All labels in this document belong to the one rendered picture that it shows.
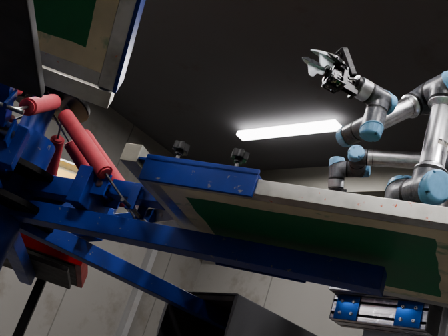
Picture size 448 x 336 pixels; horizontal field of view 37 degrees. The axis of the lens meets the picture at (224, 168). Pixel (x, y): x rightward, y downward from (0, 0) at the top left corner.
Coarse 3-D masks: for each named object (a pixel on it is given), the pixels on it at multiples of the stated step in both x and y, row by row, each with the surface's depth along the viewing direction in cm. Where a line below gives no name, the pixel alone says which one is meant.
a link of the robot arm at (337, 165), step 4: (332, 160) 314; (336, 160) 313; (340, 160) 313; (344, 160) 314; (332, 164) 313; (336, 164) 313; (340, 164) 312; (344, 164) 312; (332, 168) 313; (336, 168) 312; (340, 168) 312; (344, 168) 311; (332, 172) 313; (336, 172) 312; (340, 172) 312; (344, 172) 312; (332, 176) 312; (336, 176) 311; (340, 176) 311; (344, 176) 313; (344, 180) 314
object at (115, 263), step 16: (48, 240) 219; (64, 240) 222; (80, 240) 226; (80, 256) 225; (96, 256) 229; (112, 256) 233; (112, 272) 232; (128, 272) 236; (144, 272) 241; (144, 288) 240; (160, 288) 244; (176, 288) 249; (176, 304) 249; (192, 304) 252; (208, 304) 257; (208, 320) 258; (224, 320) 261
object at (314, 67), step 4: (304, 60) 224; (308, 60) 224; (312, 60) 225; (308, 64) 225; (312, 64) 225; (316, 64) 225; (308, 68) 224; (312, 68) 224; (316, 68) 225; (320, 68) 225; (324, 68) 226; (308, 72) 223; (312, 72) 224; (316, 72) 224; (320, 72) 225; (324, 72) 226; (312, 76) 223
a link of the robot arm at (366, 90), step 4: (364, 80) 225; (368, 80) 226; (364, 84) 224; (368, 84) 224; (372, 84) 225; (364, 88) 224; (368, 88) 224; (372, 88) 225; (360, 92) 224; (364, 92) 224; (368, 92) 224; (356, 96) 226; (360, 96) 225; (364, 96) 225; (368, 96) 225; (360, 100) 228; (364, 100) 227
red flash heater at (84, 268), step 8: (24, 240) 320; (32, 240) 321; (32, 248) 319; (40, 248) 320; (48, 248) 321; (40, 256) 328; (48, 256) 322; (56, 256) 320; (64, 256) 321; (64, 264) 327; (72, 264) 323; (80, 264) 321; (72, 272) 340; (80, 272) 335; (72, 280) 361; (80, 280) 355
